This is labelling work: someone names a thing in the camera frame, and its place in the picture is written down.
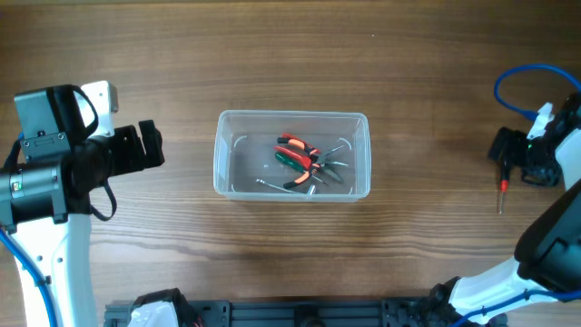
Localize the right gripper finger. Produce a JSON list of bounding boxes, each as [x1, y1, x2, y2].
[[487, 127, 527, 164], [521, 168, 561, 187]]

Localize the black red screwdriver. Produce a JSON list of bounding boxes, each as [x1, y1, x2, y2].
[[498, 158, 512, 214]]

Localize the clear plastic container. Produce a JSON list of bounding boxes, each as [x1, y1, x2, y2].
[[213, 110, 371, 203]]

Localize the green handled screwdriver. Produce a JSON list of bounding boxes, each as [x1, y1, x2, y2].
[[275, 152, 327, 190]]

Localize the small metal hammer tool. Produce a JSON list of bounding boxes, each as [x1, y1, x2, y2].
[[255, 179, 317, 195]]

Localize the black orange needle-nose pliers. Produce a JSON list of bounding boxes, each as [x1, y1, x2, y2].
[[277, 134, 347, 173]]

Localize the red handled snips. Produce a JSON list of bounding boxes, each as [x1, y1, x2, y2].
[[274, 145, 343, 189]]

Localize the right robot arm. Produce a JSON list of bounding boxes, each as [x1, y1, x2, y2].
[[422, 93, 580, 326]]

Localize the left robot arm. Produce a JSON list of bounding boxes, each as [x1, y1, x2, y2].
[[1, 81, 164, 326]]

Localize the right blue cable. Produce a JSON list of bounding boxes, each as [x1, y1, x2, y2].
[[448, 63, 581, 327]]

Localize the blue cable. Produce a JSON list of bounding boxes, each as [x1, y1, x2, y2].
[[0, 131, 60, 327], [448, 63, 581, 327]]

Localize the left blue cable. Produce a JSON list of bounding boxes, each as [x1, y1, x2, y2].
[[0, 131, 60, 327]]

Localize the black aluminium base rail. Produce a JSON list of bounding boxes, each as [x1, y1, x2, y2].
[[103, 297, 507, 327]]

